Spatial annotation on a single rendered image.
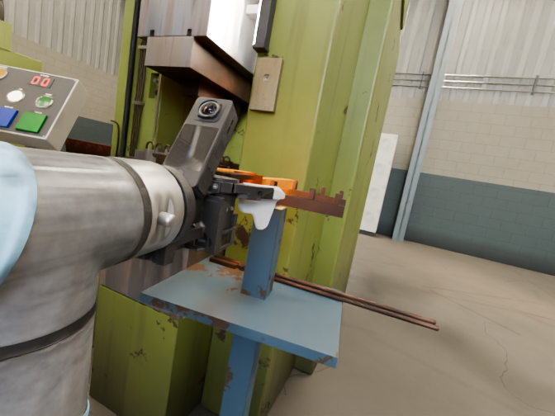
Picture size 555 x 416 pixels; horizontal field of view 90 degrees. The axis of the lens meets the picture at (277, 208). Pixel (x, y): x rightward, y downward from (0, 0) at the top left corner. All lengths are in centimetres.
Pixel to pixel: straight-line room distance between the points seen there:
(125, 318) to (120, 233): 101
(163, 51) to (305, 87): 49
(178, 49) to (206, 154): 82
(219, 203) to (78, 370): 17
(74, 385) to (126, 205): 10
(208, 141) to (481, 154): 668
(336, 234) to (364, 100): 62
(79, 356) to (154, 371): 97
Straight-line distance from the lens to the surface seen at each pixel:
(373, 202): 599
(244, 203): 34
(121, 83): 147
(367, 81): 141
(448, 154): 676
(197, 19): 107
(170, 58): 110
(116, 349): 127
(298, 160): 93
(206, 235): 30
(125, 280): 113
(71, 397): 22
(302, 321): 61
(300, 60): 101
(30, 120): 132
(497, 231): 695
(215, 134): 29
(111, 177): 19
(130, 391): 130
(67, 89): 137
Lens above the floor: 100
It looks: 8 degrees down
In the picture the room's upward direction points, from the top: 10 degrees clockwise
